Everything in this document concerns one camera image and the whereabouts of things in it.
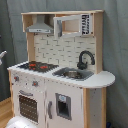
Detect white fridge door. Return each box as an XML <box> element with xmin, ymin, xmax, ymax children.
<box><xmin>46</xmin><ymin>80</ymin><xmax>83</xmax><ymax>128</ymax></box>

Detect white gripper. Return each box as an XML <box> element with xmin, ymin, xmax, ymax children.
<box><xmin>0</xmin><ymin>51</ymin><xmax>7</xmax><ymax>65</ymax></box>

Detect right red stove knob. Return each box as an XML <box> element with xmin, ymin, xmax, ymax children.
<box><xmin>32</xmin><ymin>81</ymin><xmax>38</xmax><ymax>87</ymax></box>

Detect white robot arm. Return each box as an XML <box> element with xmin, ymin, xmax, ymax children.
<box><xmin>5</xmin><ymin>116</ymin><xmax>37</xmax><ymax>128</ymax></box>

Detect grey range hood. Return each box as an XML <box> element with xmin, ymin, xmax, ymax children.
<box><xmin>26</xmin><ymin>15</ymin><xmax>54</xmax><ymax>34</ymax></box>

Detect grey toy sink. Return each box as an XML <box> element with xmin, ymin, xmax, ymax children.
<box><xmin>53</xmin><ymin>67</ymin><xmax>93</xmax><ymax>81</ymax></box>

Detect red stove knob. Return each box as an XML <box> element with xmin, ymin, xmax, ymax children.
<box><xmin>13</xmin><ymin>75</ymin><xmax>20</xmax><ymax>83</ymax></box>
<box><xmin>32</xmin><ymin>81</ymin><xmax>38</xmax><ymax>87</ymax></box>

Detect left red stove knob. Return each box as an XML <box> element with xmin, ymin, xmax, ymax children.
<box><xmin>13</xmin><ymin>75</ymin><xmax>20</xmax><ymax>83</ymax></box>

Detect white microwave door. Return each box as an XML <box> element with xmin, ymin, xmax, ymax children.
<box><xmin>53</xmin><ymin>13</ymin><xmax>94</xmax><ymax>38</ymax></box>

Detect black stovetop red burners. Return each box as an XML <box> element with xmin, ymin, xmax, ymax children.
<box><xmin>20</xmin><ymin>61</ymin><xmax>57</xmax><ymax>73</ymax></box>

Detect wooden toy kitchen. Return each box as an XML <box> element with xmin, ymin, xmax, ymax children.
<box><xmin>8</xmin><ymin>10</ymin><xmax>115</xmax><ymax>128</ymax></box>

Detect black toy faucet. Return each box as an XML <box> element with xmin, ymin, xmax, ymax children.
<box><xmin>77</xmin><ymin>50</ymin><xmax>95</xmax><ymax>70</ymax></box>

